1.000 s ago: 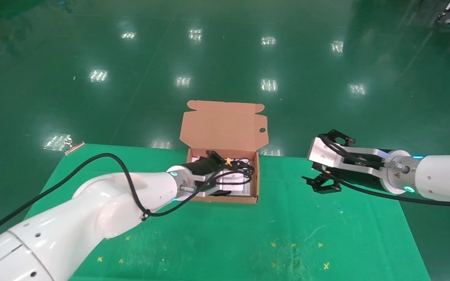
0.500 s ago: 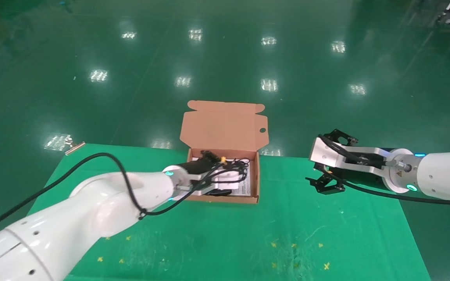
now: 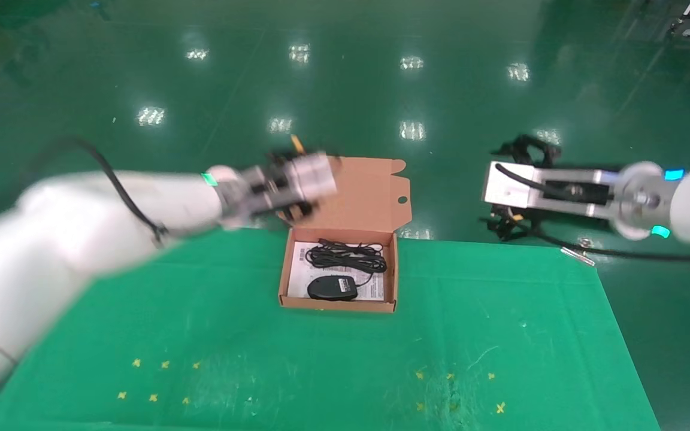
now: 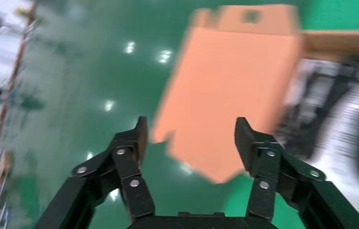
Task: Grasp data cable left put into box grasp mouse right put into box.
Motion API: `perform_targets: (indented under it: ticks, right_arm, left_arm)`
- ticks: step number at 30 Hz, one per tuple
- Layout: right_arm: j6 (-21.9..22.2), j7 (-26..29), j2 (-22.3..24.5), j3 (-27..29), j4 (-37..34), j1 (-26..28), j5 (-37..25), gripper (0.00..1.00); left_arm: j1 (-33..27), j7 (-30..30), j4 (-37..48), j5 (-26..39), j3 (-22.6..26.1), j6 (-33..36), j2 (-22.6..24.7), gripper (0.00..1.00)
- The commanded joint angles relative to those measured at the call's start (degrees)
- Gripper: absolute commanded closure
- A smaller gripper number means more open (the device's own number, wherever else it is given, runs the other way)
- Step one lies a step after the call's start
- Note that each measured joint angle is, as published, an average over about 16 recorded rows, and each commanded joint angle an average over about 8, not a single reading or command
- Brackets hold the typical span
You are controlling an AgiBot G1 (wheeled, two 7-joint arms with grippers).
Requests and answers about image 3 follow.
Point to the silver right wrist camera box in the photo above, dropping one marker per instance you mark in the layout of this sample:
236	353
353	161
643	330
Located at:
513	191

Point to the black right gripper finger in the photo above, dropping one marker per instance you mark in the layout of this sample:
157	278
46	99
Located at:
527	149
510	224

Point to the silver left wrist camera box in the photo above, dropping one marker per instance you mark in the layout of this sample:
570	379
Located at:
315	176

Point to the orange cardboard box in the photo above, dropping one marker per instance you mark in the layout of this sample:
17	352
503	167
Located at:
369	191

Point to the white printed leaflet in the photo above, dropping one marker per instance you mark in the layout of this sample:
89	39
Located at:
297	281

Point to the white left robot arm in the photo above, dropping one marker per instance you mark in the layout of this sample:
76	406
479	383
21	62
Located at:
81	227

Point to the metal binder clip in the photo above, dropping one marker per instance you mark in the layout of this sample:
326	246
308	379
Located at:
578	254

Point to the green table mat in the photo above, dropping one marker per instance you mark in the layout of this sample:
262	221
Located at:
321	359

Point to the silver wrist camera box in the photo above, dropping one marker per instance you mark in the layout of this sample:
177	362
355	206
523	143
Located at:
513	191
315	176

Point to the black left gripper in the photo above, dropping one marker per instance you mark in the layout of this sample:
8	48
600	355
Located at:
297	212

